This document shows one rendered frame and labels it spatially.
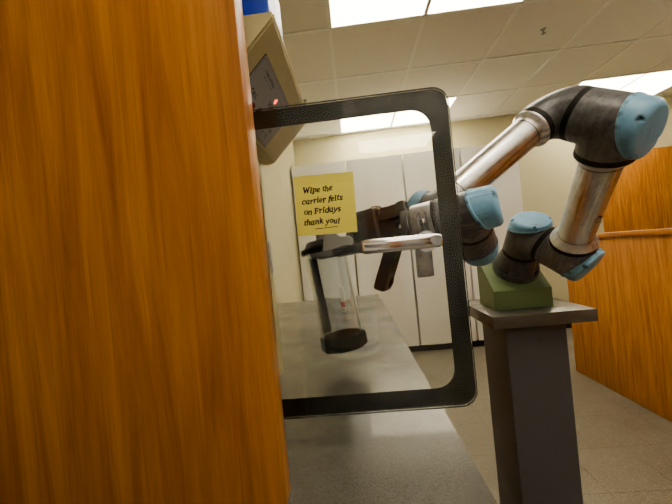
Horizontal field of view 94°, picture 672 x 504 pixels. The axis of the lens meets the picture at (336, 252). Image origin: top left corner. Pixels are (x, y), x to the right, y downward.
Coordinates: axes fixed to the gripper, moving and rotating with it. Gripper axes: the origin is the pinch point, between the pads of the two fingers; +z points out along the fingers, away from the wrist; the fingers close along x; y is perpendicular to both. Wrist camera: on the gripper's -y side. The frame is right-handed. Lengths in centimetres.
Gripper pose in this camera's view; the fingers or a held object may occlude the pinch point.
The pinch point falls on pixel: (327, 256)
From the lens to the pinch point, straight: 70.7
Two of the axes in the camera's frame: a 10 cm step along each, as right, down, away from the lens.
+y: -2.0, -9.8, 0.6
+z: -8.5, 2.1, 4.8
